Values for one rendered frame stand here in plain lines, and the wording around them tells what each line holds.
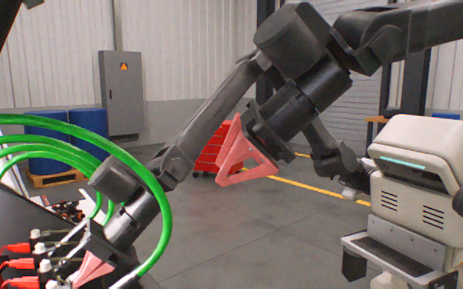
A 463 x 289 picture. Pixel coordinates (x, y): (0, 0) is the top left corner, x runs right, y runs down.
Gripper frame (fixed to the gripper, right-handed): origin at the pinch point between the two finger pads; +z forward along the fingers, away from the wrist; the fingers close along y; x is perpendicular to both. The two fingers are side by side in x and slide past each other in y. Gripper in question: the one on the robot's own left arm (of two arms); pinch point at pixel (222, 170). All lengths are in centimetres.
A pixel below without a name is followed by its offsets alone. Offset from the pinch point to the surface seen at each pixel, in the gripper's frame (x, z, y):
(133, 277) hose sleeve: 2.0, 20.5, 2.8
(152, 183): -5.2, 8.6, -0.9
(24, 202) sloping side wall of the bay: -17, 48, -27
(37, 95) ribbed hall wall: -135, 332, -571
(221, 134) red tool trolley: 111, 103, -403
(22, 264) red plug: -9, 48, -13
